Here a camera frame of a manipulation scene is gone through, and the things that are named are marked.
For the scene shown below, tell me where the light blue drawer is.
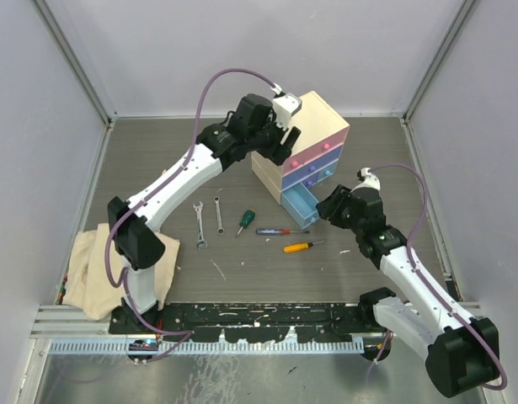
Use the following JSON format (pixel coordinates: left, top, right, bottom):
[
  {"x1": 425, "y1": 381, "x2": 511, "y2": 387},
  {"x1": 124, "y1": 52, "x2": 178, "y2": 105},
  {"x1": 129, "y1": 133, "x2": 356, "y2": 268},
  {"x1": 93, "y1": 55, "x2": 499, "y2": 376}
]
[
  {"x1": 318, "y1": 161, "x2": 338, "y2": 182},
  {"x1": 280, "y1": 183, "x2": 319, "y2": 229}
]

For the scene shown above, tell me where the cream drawer cabinet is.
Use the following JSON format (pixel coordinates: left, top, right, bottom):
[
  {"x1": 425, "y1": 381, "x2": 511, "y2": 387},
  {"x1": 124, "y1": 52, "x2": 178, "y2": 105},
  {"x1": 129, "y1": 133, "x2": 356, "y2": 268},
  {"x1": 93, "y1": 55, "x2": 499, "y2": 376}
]
[{"x1": 251, "y1": 91, "x2": 350, "y2": 203}]

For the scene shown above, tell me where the large pink drawer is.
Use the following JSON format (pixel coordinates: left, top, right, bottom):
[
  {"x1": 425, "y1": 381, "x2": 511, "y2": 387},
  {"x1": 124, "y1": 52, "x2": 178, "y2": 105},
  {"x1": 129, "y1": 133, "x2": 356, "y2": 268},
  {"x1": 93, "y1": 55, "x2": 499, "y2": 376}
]
[{"x1": 307, "y1": 126, "x2": 350, "y2": 160}]

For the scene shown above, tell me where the wide purple drawer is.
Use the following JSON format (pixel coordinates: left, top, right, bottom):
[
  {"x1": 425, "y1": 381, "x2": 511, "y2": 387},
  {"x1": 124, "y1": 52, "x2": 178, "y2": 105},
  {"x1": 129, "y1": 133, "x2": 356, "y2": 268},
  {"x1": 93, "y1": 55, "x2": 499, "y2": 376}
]
[{"x1": 281, "y1": 145, "x2": 343, "y2": 191}]

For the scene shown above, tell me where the orange handled screwdriver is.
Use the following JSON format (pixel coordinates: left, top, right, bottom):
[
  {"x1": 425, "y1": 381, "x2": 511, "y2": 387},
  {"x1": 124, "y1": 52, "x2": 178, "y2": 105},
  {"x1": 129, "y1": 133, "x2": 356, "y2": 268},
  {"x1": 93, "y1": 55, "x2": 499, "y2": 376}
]
[{"x1": 283, "y1": 240, "x2": 324, "y2": 253}]

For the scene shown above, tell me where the red blue handled screwdriver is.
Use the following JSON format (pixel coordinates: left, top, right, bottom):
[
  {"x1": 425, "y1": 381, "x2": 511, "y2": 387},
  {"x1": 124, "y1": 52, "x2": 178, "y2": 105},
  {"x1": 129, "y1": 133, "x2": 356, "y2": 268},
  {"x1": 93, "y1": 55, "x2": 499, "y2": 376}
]
[{"x1": 255, "y1": 228, "x2": 309, "y2": 236}]

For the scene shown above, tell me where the green handled screwdriver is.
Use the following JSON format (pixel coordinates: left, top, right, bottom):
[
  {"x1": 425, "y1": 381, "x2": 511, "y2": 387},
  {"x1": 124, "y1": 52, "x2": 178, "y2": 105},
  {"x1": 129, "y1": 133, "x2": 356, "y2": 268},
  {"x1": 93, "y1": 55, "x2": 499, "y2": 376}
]
[{"x1": 236, "y1": 210, "x2": 255, "y2": 237}]

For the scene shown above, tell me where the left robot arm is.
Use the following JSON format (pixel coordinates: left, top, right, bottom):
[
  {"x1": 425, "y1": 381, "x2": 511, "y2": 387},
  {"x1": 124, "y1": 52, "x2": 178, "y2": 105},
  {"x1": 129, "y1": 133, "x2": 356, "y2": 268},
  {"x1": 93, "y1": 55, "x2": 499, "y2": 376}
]
[{"x1": 108, "y1": 93, "x2": 302, "y2": 333}]

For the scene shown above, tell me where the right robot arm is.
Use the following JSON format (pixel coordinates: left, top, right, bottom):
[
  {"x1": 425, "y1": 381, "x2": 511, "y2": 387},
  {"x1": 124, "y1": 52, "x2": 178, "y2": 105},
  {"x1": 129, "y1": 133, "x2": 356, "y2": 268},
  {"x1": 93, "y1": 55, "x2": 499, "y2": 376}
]
[{"x1": 317, "y1": 185, "x2": 507, "y2": 398}]

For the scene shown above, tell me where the small pink drawer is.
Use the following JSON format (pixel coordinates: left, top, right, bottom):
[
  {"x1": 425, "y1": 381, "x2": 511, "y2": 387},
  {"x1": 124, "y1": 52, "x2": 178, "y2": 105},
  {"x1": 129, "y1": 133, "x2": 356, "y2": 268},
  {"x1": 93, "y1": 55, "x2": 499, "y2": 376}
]
[{"x1": 282, "y1": 155, "x2": 309, "y2": 176}]

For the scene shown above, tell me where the small purple drawer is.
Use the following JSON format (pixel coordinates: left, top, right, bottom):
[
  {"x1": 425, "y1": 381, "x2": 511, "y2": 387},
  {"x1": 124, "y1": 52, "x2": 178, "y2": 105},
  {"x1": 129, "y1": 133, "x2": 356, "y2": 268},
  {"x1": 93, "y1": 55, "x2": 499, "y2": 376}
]
[{"x1": 302, "y1": 173, "x2": 318, "y2": 189}]

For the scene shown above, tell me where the silver ratchet combination wrench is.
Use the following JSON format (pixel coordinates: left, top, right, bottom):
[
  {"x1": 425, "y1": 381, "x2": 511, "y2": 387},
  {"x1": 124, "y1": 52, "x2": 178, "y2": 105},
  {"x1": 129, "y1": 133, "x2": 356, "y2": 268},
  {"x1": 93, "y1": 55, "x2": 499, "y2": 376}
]
[{"x1": 214, "y1": 196, "x2": 225, "y2": 236}]

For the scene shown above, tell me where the silver open end wrench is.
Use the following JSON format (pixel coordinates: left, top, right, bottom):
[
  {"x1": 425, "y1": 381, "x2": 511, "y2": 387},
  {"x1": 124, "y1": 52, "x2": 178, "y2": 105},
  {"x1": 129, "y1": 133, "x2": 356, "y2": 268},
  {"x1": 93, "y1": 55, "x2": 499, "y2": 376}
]
[{"x1": 193, "y1": 201, "x2": 208, "y2": 251}]

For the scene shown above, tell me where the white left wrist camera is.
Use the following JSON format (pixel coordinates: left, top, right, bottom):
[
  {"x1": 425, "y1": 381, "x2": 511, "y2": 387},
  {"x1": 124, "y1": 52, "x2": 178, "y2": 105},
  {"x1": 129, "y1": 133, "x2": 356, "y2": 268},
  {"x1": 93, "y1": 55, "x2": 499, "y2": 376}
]
[{"x1": 271, "y1": 83, "x2": 302, "y2": 130}]

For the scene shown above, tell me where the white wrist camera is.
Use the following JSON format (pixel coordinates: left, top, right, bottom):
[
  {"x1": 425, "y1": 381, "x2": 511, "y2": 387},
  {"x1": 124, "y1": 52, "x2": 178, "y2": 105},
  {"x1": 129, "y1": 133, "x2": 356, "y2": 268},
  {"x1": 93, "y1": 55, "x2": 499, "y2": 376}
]
[
  {"x1": 352, "y1": 167, "x2": 381, "y2": 191},
  {"x1": 271, "y1": 83, "x2": 302, "y2": 130}
]

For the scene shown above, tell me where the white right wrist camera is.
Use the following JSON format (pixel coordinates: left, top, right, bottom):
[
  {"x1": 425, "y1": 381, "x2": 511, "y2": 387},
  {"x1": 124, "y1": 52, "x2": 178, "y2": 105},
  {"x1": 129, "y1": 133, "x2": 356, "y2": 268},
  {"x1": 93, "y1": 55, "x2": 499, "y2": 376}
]
[{"x1": 352, "y1": 167, "x2": 381, "y2": 191}]

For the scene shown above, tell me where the slotted cable duct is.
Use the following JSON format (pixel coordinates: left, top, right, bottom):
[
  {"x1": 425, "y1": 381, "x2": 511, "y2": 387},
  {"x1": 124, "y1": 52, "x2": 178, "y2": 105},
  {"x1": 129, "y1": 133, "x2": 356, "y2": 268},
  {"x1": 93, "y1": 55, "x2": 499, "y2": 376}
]
[{"x1": 48, "y1": 338, "x2": 365, "y2": 355}]

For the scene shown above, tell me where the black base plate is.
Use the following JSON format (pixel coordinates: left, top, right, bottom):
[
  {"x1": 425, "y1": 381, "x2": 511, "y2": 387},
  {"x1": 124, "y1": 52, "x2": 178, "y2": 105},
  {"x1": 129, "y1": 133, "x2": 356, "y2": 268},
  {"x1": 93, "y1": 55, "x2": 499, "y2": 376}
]
[{"x1": 109, "y1": 300, "x2": 394, "y2": 344}]

